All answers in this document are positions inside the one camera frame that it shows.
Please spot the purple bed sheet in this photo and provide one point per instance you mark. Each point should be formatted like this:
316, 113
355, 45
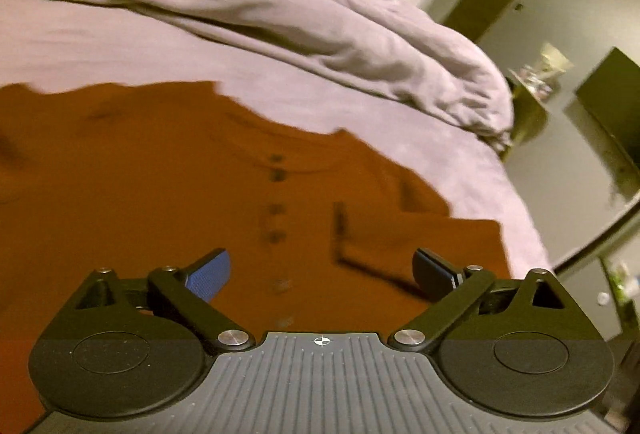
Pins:
57, 46

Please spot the dark wall television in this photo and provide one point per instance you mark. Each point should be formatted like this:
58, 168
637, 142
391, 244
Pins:
611, 96

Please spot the wrapped flower bouquet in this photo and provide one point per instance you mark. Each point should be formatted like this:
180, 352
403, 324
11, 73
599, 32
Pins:
540, 78

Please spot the rust orange shirt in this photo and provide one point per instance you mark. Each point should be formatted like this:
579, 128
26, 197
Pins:
320, 229

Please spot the yellow side table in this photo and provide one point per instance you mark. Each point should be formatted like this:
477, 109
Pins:
530, 115

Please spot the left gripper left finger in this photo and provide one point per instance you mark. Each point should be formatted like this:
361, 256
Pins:
183, 295

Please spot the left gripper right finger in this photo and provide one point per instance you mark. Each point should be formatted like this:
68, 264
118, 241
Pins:
452, 294

